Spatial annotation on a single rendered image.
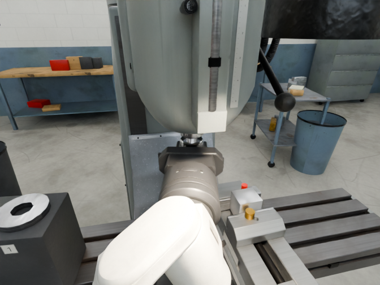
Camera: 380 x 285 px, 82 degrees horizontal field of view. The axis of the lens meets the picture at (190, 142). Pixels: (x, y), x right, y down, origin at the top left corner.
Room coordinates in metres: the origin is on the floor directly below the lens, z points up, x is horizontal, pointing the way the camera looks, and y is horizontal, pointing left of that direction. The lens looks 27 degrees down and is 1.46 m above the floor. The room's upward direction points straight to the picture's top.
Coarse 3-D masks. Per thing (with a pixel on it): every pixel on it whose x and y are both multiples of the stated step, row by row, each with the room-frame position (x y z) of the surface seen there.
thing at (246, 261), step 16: (224, 192) 0.46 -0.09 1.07; (224, 208) 0.44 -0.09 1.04; (224, 224) 0.39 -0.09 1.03; (224, 240) 0.38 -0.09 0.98; (272, 240) 0.34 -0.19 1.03; (224, 256) 0.34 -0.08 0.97; (240, 256) 0.30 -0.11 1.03; (256, 256) 0.30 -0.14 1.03; (272, 256) 0.32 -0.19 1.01; (288, 256) 0.30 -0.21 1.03; (240, 272) 0.30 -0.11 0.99; (256, 272) 0.27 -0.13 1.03; (272, 272) 0.28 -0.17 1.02; (288, 272) 0.27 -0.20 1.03; (304, 272) 0.27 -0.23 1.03
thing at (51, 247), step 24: (0, 216) 0.29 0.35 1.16; (24, 216) 0.29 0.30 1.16; (48, 216) 0.30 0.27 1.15; (72, 216) 0.36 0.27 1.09; (0, 240) 0.25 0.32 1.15; (24, 240) 0.25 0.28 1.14; (48, 240) 0.27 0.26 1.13; (72, 240) 0.33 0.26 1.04; (0, 264) 0.25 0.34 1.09; (24, 264) 0.25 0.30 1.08; (48, 264) 0.26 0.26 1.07; (72, 264) 0.30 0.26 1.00
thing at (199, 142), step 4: (180, 140) 0.39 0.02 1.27; (184, 140) 0.38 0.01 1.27; (188, 140) 0.38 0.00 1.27; (196, 140) 0.38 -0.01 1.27; (200, 140) 0.38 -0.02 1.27; (180, 144) 0.39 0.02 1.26; (184, 144) 0.37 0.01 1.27; (188, 144) 0.37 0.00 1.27; (192, 144) 0.37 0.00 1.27; (196, 144) 0.37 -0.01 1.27; (200, 144) 0.38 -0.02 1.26
